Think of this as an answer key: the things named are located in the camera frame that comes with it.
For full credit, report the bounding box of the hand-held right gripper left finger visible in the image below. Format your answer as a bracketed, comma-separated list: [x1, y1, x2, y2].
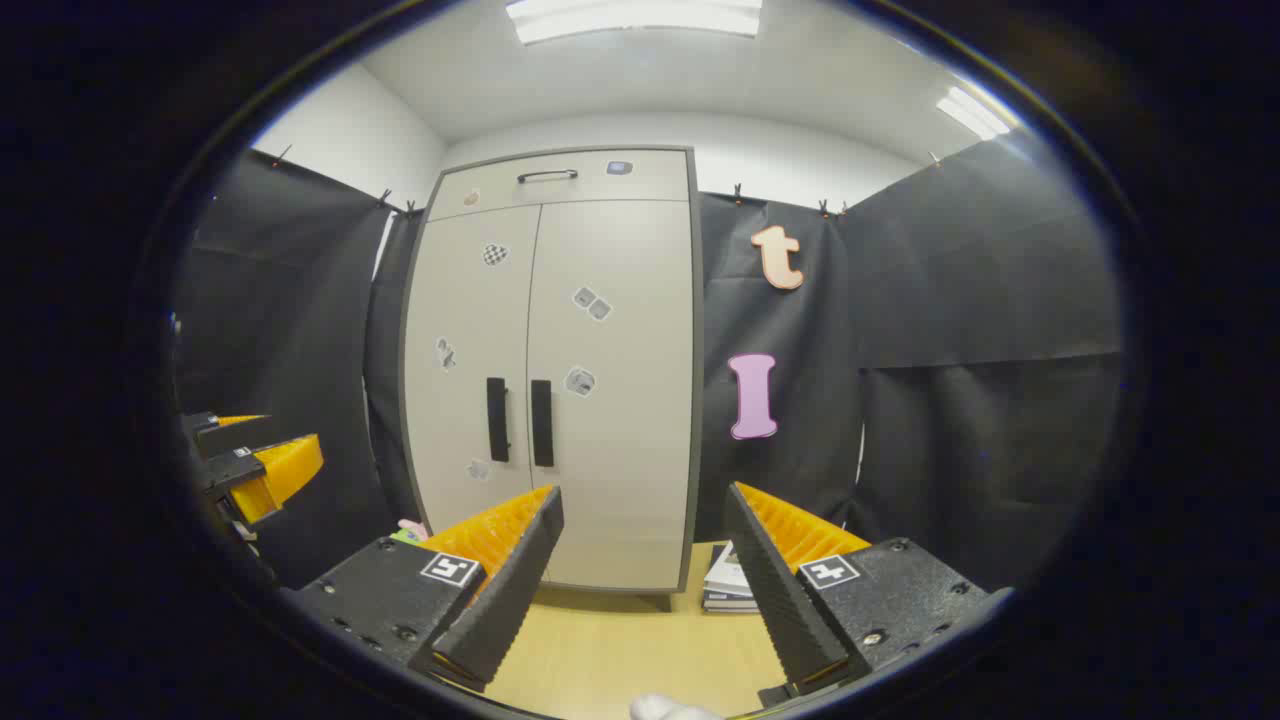
[283, 486, 565, 693]

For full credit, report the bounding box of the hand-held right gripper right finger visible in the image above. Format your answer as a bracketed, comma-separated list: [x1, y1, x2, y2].
[724, 482, 991, 701]

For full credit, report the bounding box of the grey cabinet door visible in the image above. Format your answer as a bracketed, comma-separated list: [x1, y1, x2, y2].
[403, 205, 542, 539]
[526, 198, 693, 593]

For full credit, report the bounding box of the grey double-door shoe cabinet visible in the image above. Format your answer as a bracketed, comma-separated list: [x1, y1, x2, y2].
[398, 146, 701, 613]

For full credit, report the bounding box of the grey cabinet drawer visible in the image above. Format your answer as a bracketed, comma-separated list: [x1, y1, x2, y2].
[428, 150, 691, 222]

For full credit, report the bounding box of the white portrait cover book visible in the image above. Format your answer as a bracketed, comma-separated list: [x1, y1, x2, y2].
[704, 542, 755, 597]

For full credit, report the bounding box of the black backdrop cloth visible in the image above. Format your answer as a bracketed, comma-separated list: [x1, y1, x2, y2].
[170, 130, 1126, 593]

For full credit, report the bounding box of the small ceiling light panel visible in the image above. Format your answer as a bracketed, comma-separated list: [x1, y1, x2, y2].
[936, 86, 1017, 142]

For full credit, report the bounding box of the large ceiling light panel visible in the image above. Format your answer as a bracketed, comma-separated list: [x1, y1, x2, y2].
[505, 0, 763, 46]

